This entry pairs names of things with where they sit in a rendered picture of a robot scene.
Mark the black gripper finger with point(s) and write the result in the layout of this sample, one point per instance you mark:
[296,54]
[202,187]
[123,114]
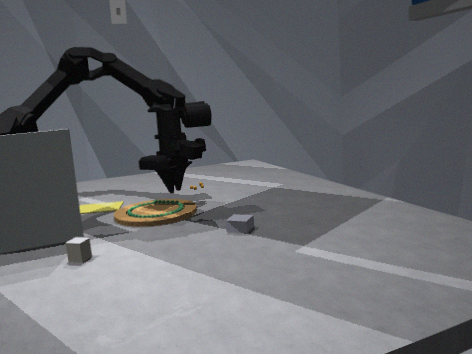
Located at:
[179,174]
[167,176]

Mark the round wooden bead board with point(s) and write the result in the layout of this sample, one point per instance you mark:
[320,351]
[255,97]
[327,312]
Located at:
[121,216]

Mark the small beige cube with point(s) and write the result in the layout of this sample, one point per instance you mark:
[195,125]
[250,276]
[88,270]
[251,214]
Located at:
[79,250]

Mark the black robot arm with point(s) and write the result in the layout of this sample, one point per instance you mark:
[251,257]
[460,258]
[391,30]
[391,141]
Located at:
[73,69]

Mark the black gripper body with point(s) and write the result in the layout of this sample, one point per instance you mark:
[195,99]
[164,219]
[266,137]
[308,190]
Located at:
[160,160]

